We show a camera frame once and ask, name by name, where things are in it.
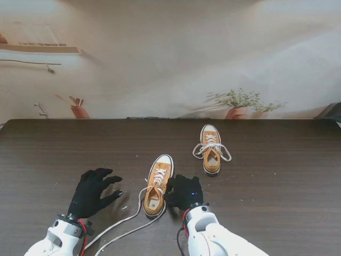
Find metal tap fixture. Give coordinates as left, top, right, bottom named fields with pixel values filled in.
left=34, top=103, right=51, bottom=119

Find terracotta pot with wooden utensils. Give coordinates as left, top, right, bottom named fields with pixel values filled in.
left=55, top=94, right=91, bottom=119

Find green plant in terracotta pot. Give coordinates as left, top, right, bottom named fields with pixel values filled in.
left=206, top=88, right=288, bottom=120

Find white shoelace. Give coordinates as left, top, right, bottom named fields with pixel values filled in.
left=192, top=134, right=232, bottom=162

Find wooden wall shelf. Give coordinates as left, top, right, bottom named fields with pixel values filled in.
left=0, top=43, right=83, bottom=56

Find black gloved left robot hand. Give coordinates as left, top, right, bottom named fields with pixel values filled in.
left=68, top=167, right=124, bottom=219

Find metal wall rail with hook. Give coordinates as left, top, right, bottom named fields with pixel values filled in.
left=0, top=59, right=62, bottom=74

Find yellow canvas sneaker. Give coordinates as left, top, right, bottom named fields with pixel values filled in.
left=199, top=124, right=222, bottom=177
left=143, top=154, right=174, bottom=219

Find orange sneaker with laces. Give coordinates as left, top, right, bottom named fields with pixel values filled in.
left=85, top=166, right=171, bottom=256

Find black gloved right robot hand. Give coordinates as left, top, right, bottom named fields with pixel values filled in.
left=164, top=174, right=205, bottom=211

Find red and black arm cables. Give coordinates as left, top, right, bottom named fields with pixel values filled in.
left=77, top=218, right=95, bottom=256
left=176, top=210, right=191, bottom=256

